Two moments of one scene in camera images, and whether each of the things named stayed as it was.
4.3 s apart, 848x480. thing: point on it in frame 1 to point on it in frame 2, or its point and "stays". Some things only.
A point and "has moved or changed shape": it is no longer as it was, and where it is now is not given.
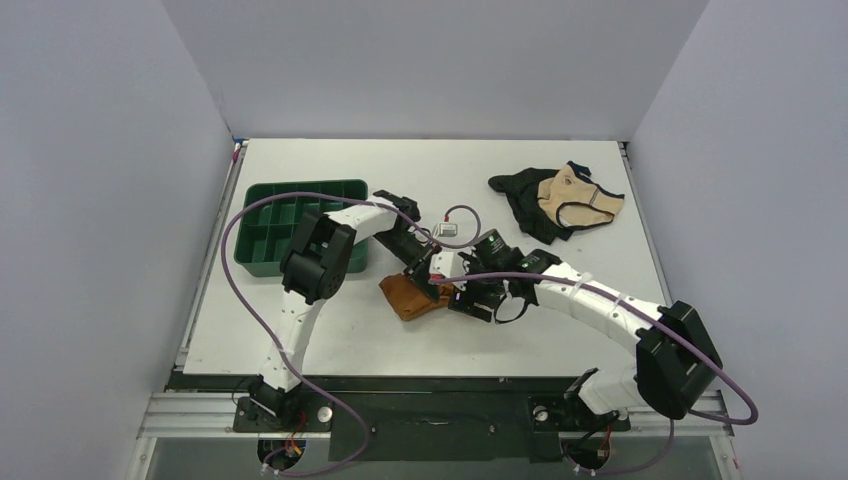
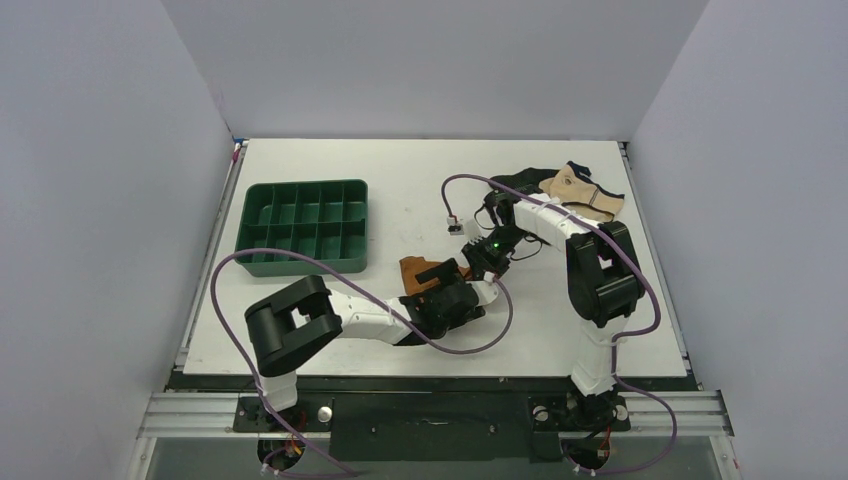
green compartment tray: (264, 227) stays
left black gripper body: (413, 254) to (475, 311)
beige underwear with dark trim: (574, 200) stays
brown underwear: (409, 299) has moved or changed shape
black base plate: (428, 419) stays
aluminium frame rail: (202, 415) stays
